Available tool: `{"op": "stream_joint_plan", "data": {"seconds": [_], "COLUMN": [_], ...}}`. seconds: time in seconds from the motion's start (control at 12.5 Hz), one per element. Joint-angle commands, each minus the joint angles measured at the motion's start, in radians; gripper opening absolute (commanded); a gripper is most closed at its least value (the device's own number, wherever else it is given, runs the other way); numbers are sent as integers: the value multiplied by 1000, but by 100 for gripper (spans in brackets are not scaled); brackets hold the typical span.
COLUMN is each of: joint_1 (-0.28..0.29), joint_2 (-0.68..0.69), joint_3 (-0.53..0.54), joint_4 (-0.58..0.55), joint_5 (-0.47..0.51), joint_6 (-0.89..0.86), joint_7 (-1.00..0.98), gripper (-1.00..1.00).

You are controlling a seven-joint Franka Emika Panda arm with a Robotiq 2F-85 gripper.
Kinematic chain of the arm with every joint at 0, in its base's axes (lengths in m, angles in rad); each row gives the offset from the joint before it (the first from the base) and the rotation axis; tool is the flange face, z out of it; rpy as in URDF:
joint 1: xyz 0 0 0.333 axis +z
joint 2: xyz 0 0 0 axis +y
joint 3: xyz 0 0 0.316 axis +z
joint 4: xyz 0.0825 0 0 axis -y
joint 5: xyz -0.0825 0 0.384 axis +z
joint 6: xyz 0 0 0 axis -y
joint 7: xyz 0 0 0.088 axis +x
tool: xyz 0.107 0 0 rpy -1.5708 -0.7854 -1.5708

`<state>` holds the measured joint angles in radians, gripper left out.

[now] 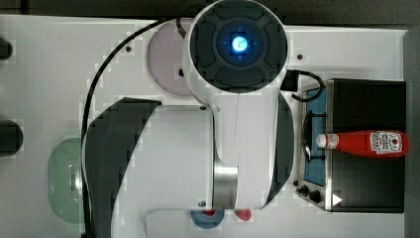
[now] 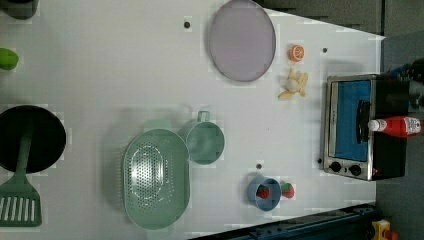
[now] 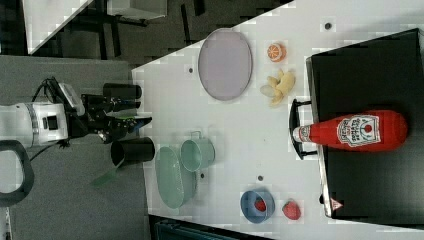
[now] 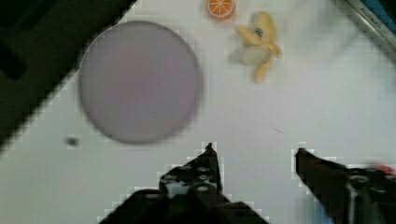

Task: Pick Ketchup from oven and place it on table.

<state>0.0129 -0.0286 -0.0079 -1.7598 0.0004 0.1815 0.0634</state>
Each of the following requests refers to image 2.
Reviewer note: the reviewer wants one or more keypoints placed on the red plush ketchup bottle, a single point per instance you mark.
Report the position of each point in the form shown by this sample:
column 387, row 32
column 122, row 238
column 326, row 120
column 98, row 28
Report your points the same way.
column 396, row 126

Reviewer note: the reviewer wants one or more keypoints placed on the silver black toaster oven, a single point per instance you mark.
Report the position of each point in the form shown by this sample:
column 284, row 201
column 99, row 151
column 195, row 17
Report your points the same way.
column 351, row 148

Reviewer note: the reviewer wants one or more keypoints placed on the green measuring cup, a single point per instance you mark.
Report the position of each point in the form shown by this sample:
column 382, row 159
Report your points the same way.
column 204, row 139

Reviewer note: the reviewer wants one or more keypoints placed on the green perforated colander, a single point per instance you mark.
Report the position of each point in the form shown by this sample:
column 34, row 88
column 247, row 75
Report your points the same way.
column 156, row 188

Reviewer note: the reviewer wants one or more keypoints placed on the grey round plate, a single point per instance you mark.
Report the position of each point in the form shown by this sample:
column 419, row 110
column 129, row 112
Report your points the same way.
column 242, row 40

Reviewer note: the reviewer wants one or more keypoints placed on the strawberry toy in cup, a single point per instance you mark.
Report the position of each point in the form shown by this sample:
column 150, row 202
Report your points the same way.
column 263, row 192

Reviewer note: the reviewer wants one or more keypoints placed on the blue cup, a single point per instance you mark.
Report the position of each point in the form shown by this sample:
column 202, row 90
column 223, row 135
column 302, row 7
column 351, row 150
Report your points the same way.
column 275, row 193

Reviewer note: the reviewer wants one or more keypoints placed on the peeled banana toy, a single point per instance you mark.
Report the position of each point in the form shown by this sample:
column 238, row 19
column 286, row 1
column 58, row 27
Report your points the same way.
column 295, row 83

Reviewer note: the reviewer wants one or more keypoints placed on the strawberry toy on table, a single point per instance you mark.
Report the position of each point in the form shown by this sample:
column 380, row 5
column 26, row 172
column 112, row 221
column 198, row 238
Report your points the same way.
column 287, row 190

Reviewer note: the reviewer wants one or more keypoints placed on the orange slice toy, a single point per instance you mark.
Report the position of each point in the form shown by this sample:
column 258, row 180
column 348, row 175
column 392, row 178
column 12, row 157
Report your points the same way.
column 296, row 53

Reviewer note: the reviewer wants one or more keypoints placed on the black frying pan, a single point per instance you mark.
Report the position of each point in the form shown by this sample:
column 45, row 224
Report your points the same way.
column 48, row 139

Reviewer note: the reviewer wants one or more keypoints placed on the green slotted spatula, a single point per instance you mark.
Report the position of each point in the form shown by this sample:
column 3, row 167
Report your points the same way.
column 20, row 201

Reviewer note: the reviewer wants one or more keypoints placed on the green toy vegetable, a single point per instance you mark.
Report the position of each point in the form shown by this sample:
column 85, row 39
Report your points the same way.
column 8, row 59

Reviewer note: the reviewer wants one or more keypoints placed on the dark grey container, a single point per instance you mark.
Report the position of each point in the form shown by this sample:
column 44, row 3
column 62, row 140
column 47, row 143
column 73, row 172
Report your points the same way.
column 19, row 9

